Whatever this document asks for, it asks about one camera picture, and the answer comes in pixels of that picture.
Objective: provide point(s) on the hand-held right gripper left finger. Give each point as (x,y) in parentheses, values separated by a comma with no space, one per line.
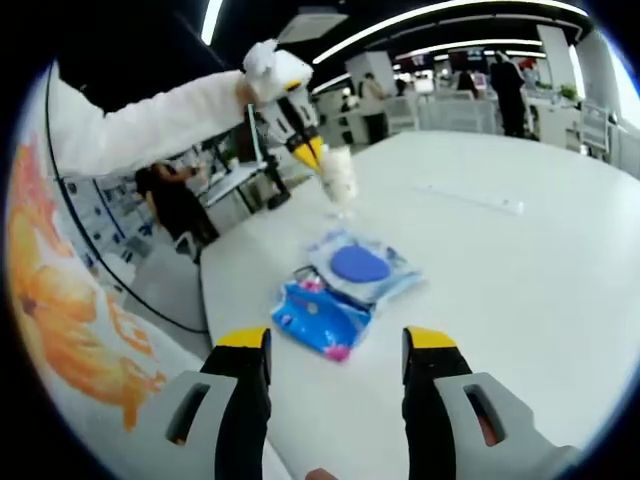
(240,400)

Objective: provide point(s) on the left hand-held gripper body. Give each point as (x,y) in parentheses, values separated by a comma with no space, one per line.
(295,70)

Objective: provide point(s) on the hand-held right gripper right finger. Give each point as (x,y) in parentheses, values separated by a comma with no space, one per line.
(430,400)

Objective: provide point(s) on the blue floral refill pouch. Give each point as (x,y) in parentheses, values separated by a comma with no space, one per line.
(320,320)

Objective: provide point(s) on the wet wipes pack blue lid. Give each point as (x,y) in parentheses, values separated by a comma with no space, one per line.
(357,265)

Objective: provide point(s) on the person's left hand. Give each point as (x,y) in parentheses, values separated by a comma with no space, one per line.
(246,92)

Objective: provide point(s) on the person's right hand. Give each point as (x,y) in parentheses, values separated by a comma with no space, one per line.
(321,475)

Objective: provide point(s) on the ceiling air vent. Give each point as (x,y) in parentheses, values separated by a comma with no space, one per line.
(312,25)

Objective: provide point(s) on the ceiling light strip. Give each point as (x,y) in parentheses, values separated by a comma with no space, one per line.
(212,20)

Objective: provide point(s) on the long curved ceiling light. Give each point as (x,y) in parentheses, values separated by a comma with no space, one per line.
(400,22)

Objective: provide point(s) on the white table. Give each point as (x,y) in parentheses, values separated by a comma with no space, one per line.
(500,275)

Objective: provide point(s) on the white shirt with orange print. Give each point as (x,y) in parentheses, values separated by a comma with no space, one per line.
(75,325)

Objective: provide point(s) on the white flat strip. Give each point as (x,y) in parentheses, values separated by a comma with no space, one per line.
(500,204)

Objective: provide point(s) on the blue white display panel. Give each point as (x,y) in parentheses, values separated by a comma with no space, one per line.
(100,215)

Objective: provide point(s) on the green potted plant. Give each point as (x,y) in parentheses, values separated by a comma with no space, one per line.
(568,92)

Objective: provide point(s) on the white mesh chair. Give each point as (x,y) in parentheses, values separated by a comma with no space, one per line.
(595,125)

